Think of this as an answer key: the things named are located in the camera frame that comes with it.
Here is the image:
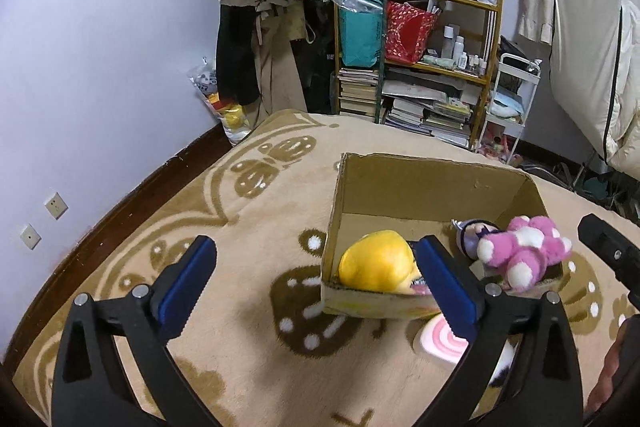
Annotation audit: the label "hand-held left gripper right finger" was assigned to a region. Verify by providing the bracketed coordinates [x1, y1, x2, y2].
[412, 234, 586, 427]

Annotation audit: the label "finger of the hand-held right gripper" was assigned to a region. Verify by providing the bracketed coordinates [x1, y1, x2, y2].
[577, 213, 640, 309]

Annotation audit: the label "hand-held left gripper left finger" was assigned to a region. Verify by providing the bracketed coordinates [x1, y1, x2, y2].
[50, 234, 221, 427]

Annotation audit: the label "yellow plush toy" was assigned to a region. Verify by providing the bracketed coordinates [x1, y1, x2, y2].
[338, 230, 427, 296]

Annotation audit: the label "pink and white plush toy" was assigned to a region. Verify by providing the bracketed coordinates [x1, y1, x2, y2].
[476, 215, 574, 293]

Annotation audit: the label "cardboard box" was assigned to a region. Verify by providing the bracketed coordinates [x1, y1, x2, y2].
[320, 152, 567, 320]

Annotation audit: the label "person's right hand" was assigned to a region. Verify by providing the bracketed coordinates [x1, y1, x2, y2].
[586, 322, 633, 414]

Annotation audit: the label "beige flower blanket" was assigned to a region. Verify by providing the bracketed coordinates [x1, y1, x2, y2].
[10, 109, 640, 427]

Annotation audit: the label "pink swirl roll plush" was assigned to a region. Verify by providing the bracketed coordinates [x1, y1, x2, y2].
[416, 313, 471, 365]

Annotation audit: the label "black and white fluffy plush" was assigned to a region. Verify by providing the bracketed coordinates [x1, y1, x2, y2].
[487, 337, 519, 390]

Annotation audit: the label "pink toys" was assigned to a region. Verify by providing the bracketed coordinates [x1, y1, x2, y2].
[480, 132, 524, 164]

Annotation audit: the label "pile of books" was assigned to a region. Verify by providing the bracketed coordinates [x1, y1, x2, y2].
[337, 67, 483, 150]

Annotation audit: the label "blue and white cloth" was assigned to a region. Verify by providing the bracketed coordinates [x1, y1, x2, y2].
[487, 89, 526, 118]

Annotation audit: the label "plastic-wrapped plush bouquet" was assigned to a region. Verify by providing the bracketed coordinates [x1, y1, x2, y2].
[189, 57, 251, 146]

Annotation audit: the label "wooden shelf rack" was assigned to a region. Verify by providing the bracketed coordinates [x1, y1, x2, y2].
[331, 0, 505, 152]

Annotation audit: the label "white trolley cart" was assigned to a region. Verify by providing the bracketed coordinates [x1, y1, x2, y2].
[477, 53, 543, 160]

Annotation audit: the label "pale green cloth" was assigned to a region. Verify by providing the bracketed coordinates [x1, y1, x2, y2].
[422, 54, 457, 70]

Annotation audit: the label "black bag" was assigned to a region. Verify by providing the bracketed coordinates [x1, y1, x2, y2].
[500, 36, 531, 60]

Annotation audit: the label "beige hanging coat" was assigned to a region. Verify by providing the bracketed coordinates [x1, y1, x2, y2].
[250, 4, 307, 128]

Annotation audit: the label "black hanging coat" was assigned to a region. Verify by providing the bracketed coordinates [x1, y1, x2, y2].
[216, 4, 261, 106]

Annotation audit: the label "green pole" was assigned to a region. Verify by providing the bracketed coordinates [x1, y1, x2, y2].
[374, 0, 396, 124]

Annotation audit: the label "group of white cosmetic bottles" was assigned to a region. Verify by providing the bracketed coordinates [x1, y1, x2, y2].
[440, 24, 491, 75]

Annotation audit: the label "dark hanging garment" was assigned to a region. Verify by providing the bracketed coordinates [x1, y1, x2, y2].
[292, 0, 342, 115]

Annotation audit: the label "red patterned bag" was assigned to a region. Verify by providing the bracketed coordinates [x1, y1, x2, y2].
[385, 1, 441, 65]

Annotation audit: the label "teal paper bag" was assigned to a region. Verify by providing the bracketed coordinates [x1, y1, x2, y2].
[339, 0, 386, 68]

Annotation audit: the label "white wall outlet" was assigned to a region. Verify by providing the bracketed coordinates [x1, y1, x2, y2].
[44, 192, 69, 221]
[20, 224, 42, 251]

